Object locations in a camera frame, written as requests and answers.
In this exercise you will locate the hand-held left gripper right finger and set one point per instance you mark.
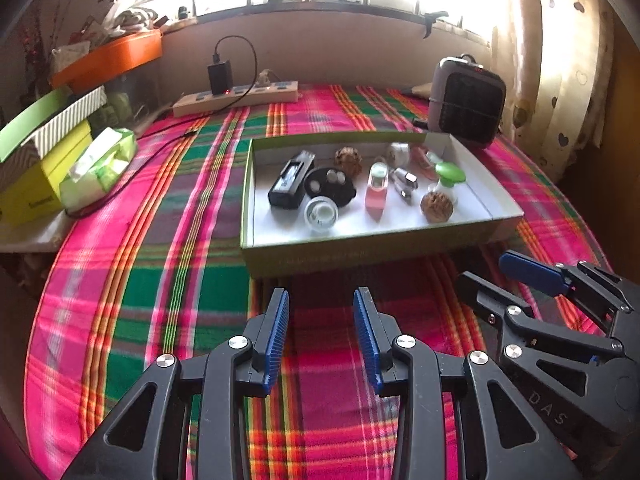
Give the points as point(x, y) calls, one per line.
point(367, 345)

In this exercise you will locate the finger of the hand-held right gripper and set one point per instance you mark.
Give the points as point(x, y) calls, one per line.
point(530, 272)
point(480, 295)

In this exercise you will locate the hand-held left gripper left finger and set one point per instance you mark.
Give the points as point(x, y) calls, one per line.
point(277, 340)

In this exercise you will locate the green white cardboard box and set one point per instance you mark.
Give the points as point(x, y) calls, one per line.
point(350, 255)

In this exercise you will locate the brown carved walnut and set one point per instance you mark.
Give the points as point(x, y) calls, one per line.
point(348, 159)
point(437, 207)

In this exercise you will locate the green white mushroom gadget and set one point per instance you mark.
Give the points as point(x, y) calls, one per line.
point(450, 172)

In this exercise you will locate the small translucent white jar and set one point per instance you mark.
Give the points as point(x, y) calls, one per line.
point(321, 215)

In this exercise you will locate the pink bottle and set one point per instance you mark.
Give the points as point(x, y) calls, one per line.
point(377, 197)

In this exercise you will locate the pink case with round dial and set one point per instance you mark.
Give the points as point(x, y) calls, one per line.
point(424, 162)

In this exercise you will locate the black round remote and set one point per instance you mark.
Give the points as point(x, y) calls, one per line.
point(320, 190)

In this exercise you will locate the black handheld flashlight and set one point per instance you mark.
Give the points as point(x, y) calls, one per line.
point(290, 180)

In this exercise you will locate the small white round device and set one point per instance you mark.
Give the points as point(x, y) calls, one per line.
point(399, 152)

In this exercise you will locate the pink green plaid blanket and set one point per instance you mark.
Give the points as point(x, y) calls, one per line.
point(150, 260)

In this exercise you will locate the grey black space heater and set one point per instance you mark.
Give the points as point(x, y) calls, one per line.
point(470, 105)

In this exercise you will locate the brown paper bag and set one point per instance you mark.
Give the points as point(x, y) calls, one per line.
point(417, 91)

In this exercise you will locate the cream heart print curtain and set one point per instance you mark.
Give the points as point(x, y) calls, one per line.
point(565, 60)

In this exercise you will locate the white power strip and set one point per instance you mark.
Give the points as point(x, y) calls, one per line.
point(260, 92)

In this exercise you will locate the green tissue pack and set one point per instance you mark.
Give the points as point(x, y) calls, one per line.
point(100, 165)

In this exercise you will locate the white power plug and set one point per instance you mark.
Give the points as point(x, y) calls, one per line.
point(265, 78)

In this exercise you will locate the black clip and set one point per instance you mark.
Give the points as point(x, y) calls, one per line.
point(434, 22)

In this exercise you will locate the black charger adapter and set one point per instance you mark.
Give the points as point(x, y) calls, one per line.
point(220, 77)

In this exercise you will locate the yellow-green box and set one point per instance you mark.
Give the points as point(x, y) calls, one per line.
point(45, 180)

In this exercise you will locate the pale green jar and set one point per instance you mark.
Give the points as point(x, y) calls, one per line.
point(120, 102)

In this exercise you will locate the green striped box lid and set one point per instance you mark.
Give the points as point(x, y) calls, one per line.
point(65, 120)

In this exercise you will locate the orange tray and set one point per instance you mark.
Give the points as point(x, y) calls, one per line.
point(125, 55)

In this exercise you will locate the pile of bags and papers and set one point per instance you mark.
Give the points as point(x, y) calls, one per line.
point(120, 15)

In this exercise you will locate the red dried branches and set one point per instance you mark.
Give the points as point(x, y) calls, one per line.
point(32, 45)

